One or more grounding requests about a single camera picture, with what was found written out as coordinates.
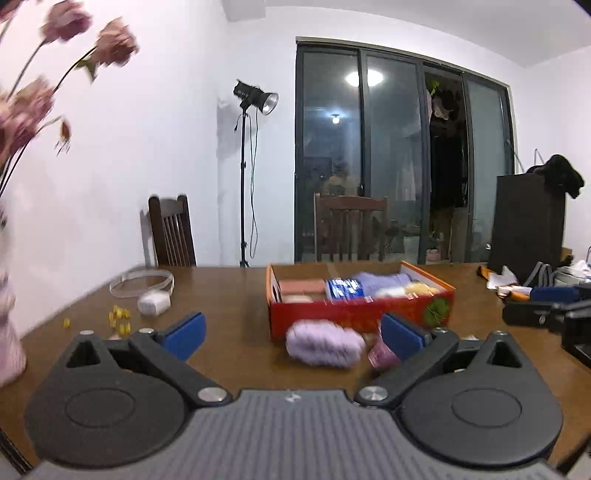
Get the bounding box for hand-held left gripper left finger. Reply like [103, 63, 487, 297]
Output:
[50, 311, 234, 409]

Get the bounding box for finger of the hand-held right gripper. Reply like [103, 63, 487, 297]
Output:
[530, 285, 591, 304]
[502, 301, 570, 329]

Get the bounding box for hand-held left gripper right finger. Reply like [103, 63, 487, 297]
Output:
[353, 312, 539, 411]

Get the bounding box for yellow plush toy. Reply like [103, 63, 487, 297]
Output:
[404, 281, 442, 296]

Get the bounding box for red cardboard box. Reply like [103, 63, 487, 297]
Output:
[265, 261, 457, 343]

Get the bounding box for purple knit cloth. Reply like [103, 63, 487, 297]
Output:
[353, 272, 413, 296]

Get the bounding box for blue patterned packet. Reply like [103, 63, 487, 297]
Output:
[325, 277, 366, 302]

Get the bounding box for lavender fluffy cloth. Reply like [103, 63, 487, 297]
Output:
[285, 319, 366, 369]

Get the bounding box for pink sponge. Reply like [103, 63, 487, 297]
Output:
[278, 278, 327, 296]

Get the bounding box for white bag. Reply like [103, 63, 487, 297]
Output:
[554, 260, 591, 288]

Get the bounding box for white charger adapter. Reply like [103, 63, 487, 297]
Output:
[137, 289, 172, 317]

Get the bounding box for scattered yellow beads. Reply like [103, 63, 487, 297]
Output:
[62, 305, 133, 336]

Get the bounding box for black cabinet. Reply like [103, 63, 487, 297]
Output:
[488, 173, 567, 283]

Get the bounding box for dark wooden chair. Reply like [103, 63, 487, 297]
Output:
[148, 195, 197, 267]
[314, 193, 390, 263]

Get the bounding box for black garment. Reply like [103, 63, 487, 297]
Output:
[526, 154, 586, 199]

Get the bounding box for sliding glass door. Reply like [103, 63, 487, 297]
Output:
[294, 37, 516, 265]

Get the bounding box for pale pink vase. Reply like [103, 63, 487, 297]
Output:
[0, 212, 27, 387]

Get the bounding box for hanging clothes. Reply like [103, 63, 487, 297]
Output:
[427, 76, 463, 123]

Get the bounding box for studio light on stand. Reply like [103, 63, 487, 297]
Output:
[233, 79, 280, 268]

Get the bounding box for pink artificial flowers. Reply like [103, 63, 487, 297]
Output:
[0, 0, 140, 200]

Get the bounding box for grey straps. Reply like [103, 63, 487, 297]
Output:
[522, 262, 557, 288]

